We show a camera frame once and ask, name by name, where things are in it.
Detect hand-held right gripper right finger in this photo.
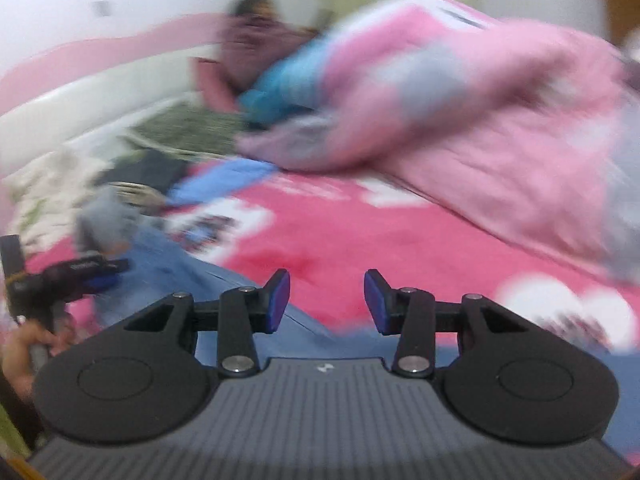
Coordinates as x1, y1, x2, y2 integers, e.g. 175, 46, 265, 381
363, 268, 531, 378

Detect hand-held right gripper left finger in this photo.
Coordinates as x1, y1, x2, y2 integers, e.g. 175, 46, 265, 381
122, 268, 292, 378

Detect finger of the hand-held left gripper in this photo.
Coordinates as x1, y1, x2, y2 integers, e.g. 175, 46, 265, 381
82, 259, 132, 295

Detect blue denim jeans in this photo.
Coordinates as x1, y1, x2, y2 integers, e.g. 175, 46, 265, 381
90, 225, 640, 463

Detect person's left hand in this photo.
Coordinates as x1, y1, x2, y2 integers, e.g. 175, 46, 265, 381
0, 320, 76, 401

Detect grey sweater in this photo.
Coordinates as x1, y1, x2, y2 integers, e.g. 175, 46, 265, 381
75, 190, 143, 256

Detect pink floral bed sheet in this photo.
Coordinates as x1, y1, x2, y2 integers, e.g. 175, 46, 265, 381
20, 160, 640, 356

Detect cream fleece blanket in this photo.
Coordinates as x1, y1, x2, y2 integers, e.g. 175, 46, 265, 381
5, 147, 108, 256

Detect beige garment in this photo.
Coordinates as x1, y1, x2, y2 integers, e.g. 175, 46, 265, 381
107, 182, 166, 211

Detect dark grey garment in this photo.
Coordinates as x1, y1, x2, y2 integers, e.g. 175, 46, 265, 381
100, 150, 186, 191

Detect light blue garment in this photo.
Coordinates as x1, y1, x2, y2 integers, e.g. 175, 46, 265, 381
167, 157, 273, 208

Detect green patterned pillow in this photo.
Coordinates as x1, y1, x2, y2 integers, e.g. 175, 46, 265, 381
122, 102, 248, 153

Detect white pink padded headboard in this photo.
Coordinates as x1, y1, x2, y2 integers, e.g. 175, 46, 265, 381
0, 12, 226, 186

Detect pink grey floral quilt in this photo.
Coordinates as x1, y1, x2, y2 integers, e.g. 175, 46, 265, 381
235, 22, 640, 281

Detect red pillow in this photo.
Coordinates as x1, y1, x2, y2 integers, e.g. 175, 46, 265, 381
190, 55, 241, 113

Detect teal pink striped quilt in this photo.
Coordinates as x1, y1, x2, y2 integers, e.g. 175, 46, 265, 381
237, 0, 496, 126

